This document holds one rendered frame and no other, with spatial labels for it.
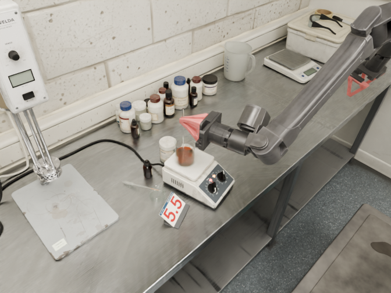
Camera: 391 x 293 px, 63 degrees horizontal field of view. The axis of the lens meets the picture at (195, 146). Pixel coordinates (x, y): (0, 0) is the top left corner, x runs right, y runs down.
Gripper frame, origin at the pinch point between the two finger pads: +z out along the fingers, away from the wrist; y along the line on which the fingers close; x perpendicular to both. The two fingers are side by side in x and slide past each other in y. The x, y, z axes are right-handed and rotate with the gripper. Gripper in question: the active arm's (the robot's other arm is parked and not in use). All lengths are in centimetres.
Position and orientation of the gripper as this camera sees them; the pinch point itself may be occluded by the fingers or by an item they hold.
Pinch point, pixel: (182, 120)
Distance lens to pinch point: 87.8
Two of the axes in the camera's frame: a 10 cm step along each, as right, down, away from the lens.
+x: -0.3, 7.4, 6.8
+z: -8.7, -3.5, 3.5
